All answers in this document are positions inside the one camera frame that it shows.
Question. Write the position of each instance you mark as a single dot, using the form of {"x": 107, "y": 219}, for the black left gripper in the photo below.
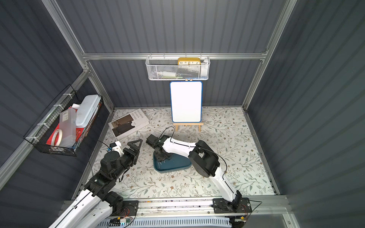
{"x": 131, "y": 151}

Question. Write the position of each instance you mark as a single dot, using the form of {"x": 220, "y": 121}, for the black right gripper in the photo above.
{"x": 161, "y": 153}

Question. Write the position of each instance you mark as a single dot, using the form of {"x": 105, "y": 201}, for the teal plastic tray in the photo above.
{"x": 175, "y": 163}

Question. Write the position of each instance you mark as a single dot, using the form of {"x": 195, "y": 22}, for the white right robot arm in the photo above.
{"x": 204, "y": 160}

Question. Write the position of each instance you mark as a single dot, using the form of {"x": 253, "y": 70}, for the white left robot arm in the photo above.
{"x": 97, "y": 201}

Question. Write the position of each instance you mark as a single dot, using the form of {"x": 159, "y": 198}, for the translucent plastic box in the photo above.
{"x": 68, "y": 126}

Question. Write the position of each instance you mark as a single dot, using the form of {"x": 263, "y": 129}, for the small wooden easel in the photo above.
{"x": 199, "y": 124}

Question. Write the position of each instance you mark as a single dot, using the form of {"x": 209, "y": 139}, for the interior design trends magazine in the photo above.
{"x": 128, "y": 124}

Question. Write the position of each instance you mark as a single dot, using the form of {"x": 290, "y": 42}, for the white plastic case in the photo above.
{"x": 86, "y": 110}

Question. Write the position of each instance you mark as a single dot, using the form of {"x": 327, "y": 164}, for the blue framed whiteboard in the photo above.
{"x": 186, "y": 101}

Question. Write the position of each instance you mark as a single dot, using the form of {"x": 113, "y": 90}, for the white tape roll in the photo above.
{"x": 57, "y": 138}

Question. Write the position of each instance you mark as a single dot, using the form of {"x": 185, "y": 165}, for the yellow clock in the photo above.
{"x": 185, "y": 61}

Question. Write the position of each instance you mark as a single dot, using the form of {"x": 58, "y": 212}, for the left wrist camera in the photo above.
{"x": 116, "y": 146}

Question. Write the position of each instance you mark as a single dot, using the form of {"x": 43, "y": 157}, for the black wire wall basket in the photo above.
{"x": 43, "y": 130}

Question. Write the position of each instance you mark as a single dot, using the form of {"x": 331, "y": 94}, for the white mesh wall basket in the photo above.
{"x": 168, "y": 69}

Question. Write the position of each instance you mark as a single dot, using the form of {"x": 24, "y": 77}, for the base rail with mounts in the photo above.
{"x": 202, "y": 206}

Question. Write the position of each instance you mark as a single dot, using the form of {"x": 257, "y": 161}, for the aluminium frame rail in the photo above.
{"x": 140, "y": 56}

